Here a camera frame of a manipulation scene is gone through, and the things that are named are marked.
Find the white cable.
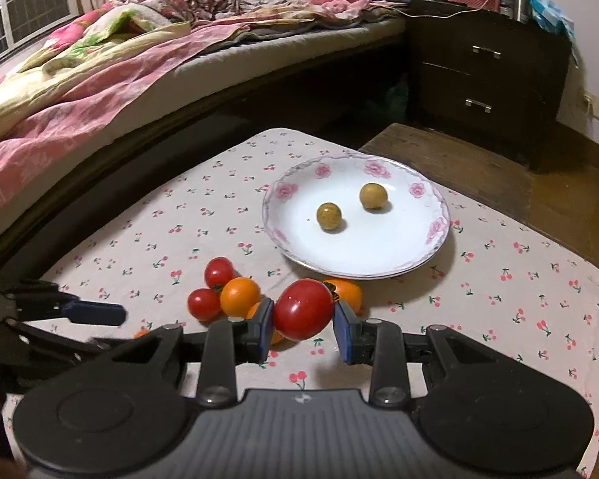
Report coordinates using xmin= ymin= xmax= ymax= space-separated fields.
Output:
xmin=393 ymin=0 xmax=503 ymax=20

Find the small red cherry tomato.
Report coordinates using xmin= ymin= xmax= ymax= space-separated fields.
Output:
xmin=204 ymin=257 xmax=235 ymax=289
xmin=187 ymin=288 xmax=223 ymax=322

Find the dark wooden bench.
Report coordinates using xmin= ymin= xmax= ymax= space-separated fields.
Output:
xmin=358 ymin=122 xmax=599 ymax=280

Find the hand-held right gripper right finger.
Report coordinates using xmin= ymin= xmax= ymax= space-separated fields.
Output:
xmin=333 ymin=301 xmax=485 ymax=410

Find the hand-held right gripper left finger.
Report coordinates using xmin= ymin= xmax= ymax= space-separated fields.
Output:
xmin=97 ymin=298 xmax=276 ymax=407

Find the pale tan longan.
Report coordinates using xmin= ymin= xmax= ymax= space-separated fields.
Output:
xmin=359 ymin=182 xmax=389 ymax=210

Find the bed with blankets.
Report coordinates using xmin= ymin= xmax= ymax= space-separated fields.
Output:
xmin=0 ymin=25 xmax=411 ymax=280

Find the nightstand drawer with short handle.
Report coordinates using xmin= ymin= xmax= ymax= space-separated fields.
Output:
xmin=420 ymin=62 xmax=537 ymax=135

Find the orange tangerine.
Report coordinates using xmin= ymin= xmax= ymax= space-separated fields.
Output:
xmin=220 ymin=277 xmax=262 ymax=319

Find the mottled brown longan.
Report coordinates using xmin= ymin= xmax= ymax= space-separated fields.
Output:
xmin=316 ymin=202 xmax=344 ymax=232

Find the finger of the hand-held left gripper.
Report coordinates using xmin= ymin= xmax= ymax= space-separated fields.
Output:
xmin=0 ymin=283 xmax=129 ymax=327
xmin=0 ymin=319 xmax=153 ymax=393

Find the nightstand drawer with long handle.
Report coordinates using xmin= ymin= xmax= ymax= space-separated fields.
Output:
xmin=422 ymin=14 xmax=547 ymax=83

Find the dark wooden nightstand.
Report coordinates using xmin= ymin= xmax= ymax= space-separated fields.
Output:
xmin=404 ymin=0 xmax=573 ymax=174

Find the cherry print tablecloth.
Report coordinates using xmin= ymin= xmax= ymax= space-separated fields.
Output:
xmin=2 ymin=128 xmax=599 ymax=479

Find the grey mattress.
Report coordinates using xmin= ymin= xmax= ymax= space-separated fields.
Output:
xmin=170 ymin=14 xmax=406 ymax=91

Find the pink floral bedsheet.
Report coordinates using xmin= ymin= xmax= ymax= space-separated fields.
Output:
xmin=0 ymin=22 xmax=263 ymax=243

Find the white floral plate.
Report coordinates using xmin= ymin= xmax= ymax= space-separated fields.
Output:
xmin=262 ymin=154 xmax=451 ymax=281

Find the white wall outlet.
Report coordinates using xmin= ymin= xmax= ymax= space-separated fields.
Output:
xmin=579 ymin=89 xmax=599 ymax=123

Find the blue plastic bag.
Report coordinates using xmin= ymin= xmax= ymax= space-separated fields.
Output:
xmin=494 ymin=0 xmax=580 ymax=67

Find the large red tomato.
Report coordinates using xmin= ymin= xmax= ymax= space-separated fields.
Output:
xmin=273 ymin=279 xmax=336 ymax=343

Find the orange tangerine plate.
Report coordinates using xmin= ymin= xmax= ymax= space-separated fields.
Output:
xmin=324 ymin=278 xmax=364 ymax=316

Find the pink patterned cloth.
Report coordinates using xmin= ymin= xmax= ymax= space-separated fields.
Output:
xmin=257 ymin=0 xmax=411 ymax=25

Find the yellow floral quilt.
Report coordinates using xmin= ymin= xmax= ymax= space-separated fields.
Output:
xmin=0 ymin=2 xmax=191 ymax=151

